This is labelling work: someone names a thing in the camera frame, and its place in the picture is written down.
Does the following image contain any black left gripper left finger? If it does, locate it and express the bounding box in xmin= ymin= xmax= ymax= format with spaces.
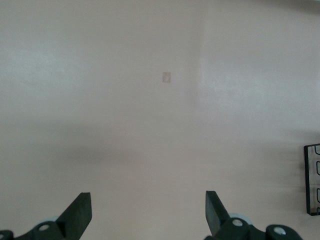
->
xmin=0 ymin=191 xmax=93 ymax=240

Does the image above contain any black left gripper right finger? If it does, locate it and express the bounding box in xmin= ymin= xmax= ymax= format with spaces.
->
xmin=203 ymin=190 xmax=305 ymax=240

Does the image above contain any black wire cup holder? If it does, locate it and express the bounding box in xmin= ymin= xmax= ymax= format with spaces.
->
xmin=303 ymin=143 xmax=320 ymax=216

